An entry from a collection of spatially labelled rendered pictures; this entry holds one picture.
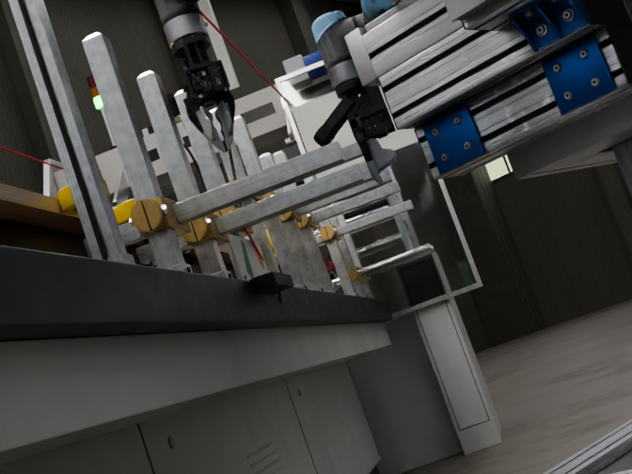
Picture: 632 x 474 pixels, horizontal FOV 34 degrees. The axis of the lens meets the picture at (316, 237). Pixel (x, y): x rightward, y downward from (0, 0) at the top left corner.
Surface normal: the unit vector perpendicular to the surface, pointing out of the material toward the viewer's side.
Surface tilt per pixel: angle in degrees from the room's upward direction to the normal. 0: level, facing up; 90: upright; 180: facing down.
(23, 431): 90
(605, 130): 90
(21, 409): 90
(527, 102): 90
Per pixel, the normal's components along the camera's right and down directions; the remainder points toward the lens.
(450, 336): -0.17, -0.07
